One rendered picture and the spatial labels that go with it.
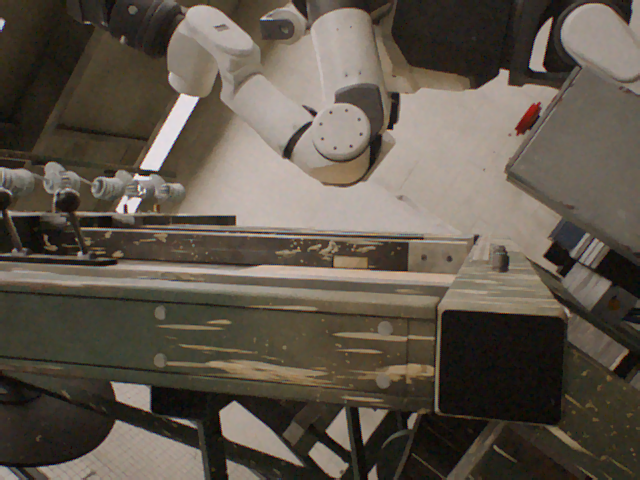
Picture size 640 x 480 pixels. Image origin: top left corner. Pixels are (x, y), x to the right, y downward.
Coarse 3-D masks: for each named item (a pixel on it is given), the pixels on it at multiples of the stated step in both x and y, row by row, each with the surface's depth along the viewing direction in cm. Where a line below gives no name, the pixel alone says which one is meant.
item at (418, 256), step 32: (64, 224) 166; (128, 256) 162; (160, 256) 160; (192, 256) 158; (224, 256) 156; (256, 256) 153; (288, 256) 152; (320, 256) 150; (384, 256) 146; (416, 256) 144; (448, 256) 142
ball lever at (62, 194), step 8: (64, 192) 96; (72, 192) 97; (56, 200) 96; (64, 200) 96; (72, 200) 96; (80, 200) 98; (64, 208) 96; (72, 208) 97; (72, 216) 99; (72, 224) 100; (80, 232) 101; (80, 240) 101; (80, 248) 102; (80, 256) 102; (88, 256) 102; (96, 256) 103
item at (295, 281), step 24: (0, 264) 104; (24, 264) 103; (48, 264) 102; (120, 264) 104; (312, 288) 92; (336, 288) 91; (360, 288) 90; (384, 288) 89; (408, 288) 89; (432, 288) 88
